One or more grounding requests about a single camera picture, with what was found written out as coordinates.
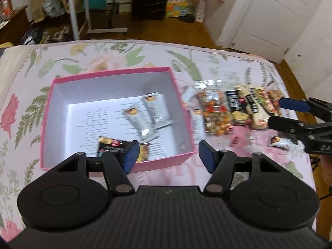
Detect white metal rack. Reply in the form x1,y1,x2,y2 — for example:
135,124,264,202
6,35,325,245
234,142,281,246
67,0,128,40

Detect pink storage box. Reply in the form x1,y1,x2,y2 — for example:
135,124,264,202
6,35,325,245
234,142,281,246
40,67,195,172

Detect cream noodle snack bag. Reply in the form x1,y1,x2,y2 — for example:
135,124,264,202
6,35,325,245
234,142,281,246
238,85,278,130

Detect colourful cardboard box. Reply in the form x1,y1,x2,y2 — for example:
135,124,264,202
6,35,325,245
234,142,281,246
165,0,198,18

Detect clear bag coated peanuts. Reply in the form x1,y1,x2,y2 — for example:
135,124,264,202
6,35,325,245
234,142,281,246
194,80,232,136

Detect dark wooden nightstand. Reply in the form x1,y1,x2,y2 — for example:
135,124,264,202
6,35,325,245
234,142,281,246
0,6,30,46

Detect black soda cracker pack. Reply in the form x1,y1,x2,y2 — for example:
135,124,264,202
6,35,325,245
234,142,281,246
97,136,150,163

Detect white snack bar wrapper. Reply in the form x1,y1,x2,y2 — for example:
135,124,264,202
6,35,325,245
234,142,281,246
190,109,206,144
269,136,293,151
142,92,172,130
123,104,159,143

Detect clear bag mixed snacks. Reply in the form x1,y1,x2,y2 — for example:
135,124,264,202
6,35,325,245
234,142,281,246
267,89,288,117

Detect white door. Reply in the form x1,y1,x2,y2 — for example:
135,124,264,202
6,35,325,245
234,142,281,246
218,0,323,63

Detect floral bed sheet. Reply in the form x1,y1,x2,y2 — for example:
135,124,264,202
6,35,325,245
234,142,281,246
1,40,316,242

